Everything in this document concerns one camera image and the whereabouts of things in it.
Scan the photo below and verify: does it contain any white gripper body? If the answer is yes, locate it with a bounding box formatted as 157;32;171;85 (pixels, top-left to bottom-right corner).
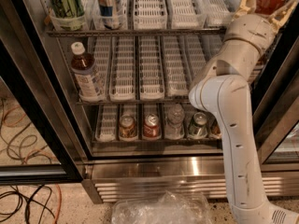
224;14;276;55

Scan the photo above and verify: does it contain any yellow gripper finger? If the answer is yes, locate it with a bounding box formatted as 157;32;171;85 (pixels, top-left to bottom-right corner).
233;0;256;20
268;0;299;34

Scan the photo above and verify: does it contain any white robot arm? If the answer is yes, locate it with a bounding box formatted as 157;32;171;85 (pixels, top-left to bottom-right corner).
189;0;299;224

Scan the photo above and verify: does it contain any fridge door right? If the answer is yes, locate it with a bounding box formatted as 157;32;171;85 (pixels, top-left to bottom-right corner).
251;7;299;170

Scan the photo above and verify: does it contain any orange can bottom shelf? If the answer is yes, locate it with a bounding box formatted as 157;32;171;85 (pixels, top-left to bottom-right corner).
210;120;221;139

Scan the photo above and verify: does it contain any green can bottom shelf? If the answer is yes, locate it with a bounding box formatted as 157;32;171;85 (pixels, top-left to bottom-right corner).
188;112;207;139

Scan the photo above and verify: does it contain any green can shelf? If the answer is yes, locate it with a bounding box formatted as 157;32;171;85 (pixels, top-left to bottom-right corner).
188;112;207;139
50;0;84;31

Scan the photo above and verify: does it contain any stainless steel fridge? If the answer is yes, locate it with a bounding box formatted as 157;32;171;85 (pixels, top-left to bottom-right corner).
15;0;299;204

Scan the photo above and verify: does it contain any blue tan can top shelf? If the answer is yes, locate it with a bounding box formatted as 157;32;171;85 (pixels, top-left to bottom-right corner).
97;0;123;30

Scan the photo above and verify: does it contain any red can bottom shelf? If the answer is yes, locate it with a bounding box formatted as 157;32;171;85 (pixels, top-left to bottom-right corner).
143;114;161;140

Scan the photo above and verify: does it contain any brown can bottom shelf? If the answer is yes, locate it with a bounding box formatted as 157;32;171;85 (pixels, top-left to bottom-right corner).
119;115;137;139

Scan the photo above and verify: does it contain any green can top shelf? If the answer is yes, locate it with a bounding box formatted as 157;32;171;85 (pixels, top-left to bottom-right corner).
50;0;84;31

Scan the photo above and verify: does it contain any black fridge door left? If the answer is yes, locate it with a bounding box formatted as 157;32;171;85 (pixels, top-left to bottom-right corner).
0;0;90;185

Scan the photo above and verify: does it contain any right tea bottle white cap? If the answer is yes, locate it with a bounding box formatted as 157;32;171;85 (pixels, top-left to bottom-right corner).
248;55;267;83

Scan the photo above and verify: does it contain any tea bottle white cap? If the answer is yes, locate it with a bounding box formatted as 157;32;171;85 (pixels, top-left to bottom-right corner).
248;55;267;83
71;42;104;102

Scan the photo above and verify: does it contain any left tea bottle white cap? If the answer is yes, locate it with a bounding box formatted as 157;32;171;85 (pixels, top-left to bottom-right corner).
71;42;104;102

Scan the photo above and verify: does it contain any clear plastic bin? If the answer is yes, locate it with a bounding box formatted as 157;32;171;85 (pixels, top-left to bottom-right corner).
111;191;213;224

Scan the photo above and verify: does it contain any orange cable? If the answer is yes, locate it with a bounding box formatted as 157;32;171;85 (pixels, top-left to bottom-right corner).
0;105;63;224

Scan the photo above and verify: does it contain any black cable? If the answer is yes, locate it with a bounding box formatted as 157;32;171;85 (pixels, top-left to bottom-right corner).
0;96;56;224

